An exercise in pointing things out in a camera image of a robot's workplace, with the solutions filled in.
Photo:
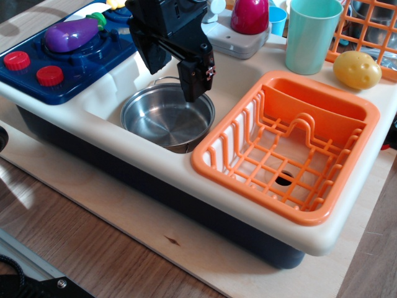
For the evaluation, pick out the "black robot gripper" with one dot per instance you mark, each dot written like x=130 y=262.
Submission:
x=164 y=28

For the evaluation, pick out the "small stainless steel pan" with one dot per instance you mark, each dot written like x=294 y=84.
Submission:
x=161 y=115

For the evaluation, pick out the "cream toy kitchen sink unit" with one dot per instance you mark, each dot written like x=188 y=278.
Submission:
x=92 y=116

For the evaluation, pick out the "orange plastic drying rack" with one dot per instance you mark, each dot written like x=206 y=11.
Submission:
x=289 y=145

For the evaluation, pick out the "grey toy faucet base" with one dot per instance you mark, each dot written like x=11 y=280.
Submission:
x=216 y=25

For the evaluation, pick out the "blue toy stove top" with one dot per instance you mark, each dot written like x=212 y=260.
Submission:
x=81 y=67

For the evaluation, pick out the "magenta plastic cup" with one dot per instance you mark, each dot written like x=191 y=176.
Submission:
x=250 y=17

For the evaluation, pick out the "small blue plastic cup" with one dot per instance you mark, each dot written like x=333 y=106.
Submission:
x=277 y=18

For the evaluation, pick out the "purple toy eggplant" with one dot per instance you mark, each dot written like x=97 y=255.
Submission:
x=70 y=35

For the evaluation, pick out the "red stove knob right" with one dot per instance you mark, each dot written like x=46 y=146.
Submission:
x=49 y=76

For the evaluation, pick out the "red stove knob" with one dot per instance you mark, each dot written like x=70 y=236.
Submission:
x=16 y=61
x=49 y=76

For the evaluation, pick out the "mint green plastic cup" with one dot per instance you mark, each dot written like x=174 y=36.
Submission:
x=310 y=31

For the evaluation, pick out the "red stove knob left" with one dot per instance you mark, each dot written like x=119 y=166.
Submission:
x=16 y=61

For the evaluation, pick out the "yellow toy potato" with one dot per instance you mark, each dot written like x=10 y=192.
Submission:
x=357 y=70

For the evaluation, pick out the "light wooden base board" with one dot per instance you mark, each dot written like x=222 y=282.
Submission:
x=115 y=242

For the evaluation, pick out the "orange plastic grid basket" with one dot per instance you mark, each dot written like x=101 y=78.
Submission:
x=368 y=26

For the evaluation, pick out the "black mount bracket with screw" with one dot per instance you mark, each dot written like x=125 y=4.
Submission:
x=20 y=285

